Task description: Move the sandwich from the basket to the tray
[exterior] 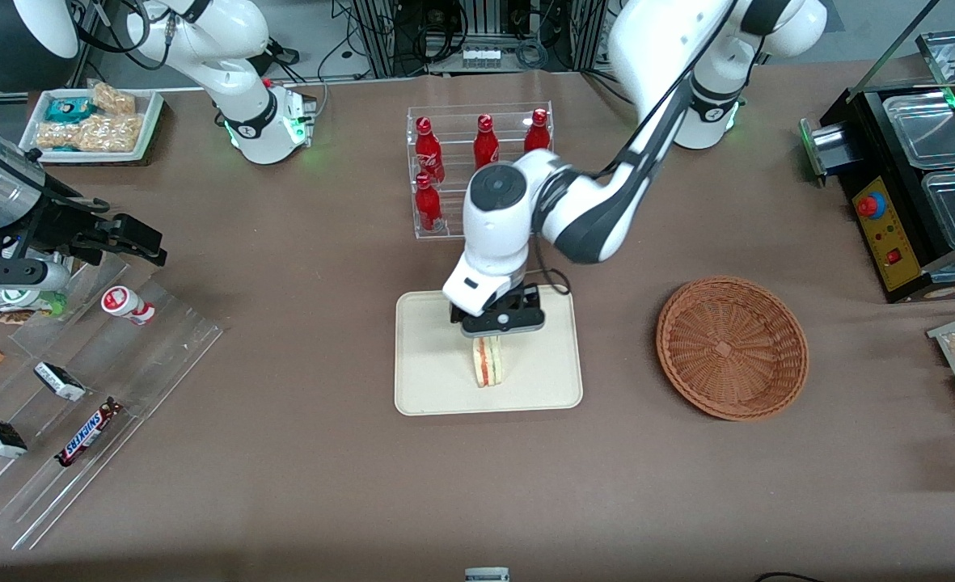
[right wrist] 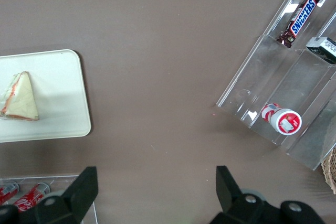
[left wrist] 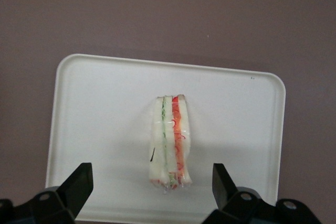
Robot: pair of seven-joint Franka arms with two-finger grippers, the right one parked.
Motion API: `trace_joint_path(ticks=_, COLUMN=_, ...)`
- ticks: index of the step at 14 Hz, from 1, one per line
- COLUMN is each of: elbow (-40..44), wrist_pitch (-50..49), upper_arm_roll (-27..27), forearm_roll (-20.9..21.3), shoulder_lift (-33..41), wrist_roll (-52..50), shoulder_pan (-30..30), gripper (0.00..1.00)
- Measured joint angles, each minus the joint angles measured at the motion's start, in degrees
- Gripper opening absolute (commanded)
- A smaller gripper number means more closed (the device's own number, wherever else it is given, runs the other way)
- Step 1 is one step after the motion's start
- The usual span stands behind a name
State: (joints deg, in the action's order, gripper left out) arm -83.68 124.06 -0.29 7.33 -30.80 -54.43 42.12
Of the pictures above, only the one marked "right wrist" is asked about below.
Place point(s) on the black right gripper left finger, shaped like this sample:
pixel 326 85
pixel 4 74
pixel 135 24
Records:
pixel 76 197

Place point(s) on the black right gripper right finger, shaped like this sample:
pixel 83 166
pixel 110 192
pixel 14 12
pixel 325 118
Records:
pixel 236 208

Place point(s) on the triangular sandwich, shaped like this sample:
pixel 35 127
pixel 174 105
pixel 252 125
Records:
pixel 22 98

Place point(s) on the small light wicker basket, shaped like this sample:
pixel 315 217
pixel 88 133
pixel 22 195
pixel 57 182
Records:
pixel 330 174

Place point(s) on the cream rectangular serving tray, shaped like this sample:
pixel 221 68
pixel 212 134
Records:
pixel 60 90

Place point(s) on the clear acrylic bottle rack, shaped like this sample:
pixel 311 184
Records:
pixel 52 179

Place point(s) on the red cola bottle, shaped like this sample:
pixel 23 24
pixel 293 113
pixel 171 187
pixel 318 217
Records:
pixel 8 192
pixel 29 199

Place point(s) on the red white yogurt cup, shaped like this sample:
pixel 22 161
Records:
pixel 282 119

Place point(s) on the clear acrylic stepped snack rack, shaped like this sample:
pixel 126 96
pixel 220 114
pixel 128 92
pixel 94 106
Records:
pixel 275 77

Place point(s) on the small black white box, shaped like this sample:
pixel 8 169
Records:
pixel 323 49

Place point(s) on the brown Snickers bar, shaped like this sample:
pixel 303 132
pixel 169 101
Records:
pixel 302 16

